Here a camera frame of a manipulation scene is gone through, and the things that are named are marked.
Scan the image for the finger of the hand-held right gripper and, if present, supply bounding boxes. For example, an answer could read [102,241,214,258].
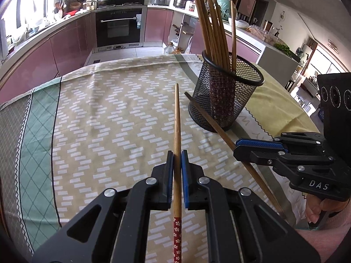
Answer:
[233,145,335,171]
[235,133,325,154]

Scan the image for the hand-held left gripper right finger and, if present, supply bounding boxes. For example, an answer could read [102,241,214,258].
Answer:
[180,150,321,263]

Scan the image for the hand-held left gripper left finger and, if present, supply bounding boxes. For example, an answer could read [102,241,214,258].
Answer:
[32,151,174,263]

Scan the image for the wooden chopstick red floral handle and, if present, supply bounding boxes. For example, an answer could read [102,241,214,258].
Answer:
[184,91,287,220]
[172,84,184,263]

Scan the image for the black mesh cup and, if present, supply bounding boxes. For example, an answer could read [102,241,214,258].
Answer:
[188,48,265,132]

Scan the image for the bunch of wooden chopsticks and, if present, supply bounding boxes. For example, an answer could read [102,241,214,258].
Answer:
[189,0,238,124]

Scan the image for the person's right forearm pink sleeve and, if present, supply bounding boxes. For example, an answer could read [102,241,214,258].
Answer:
[296,211,351,263]

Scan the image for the person's right hand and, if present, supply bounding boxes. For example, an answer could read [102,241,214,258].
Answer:
[305,193,343,229]

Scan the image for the white kitchen island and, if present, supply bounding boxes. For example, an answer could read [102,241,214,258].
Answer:
[258,44,300,88]

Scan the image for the patterned tablecloth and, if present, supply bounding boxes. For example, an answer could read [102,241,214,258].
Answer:
[0,53,320,263]

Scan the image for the green leafy vegetables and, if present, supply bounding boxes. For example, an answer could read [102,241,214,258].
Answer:
[274,42,292,56]

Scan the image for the green plastic bag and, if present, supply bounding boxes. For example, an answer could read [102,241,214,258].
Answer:
[219,0,236,20]

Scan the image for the black built-in oven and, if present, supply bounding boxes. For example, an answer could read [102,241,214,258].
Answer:
[95,5,144,50]

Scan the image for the purple kitchen cabinets with counter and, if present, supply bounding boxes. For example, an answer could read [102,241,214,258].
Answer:
[0,7,264,96]

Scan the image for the kitchen window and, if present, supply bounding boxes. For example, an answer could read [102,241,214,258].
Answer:
[0,0,55,47]

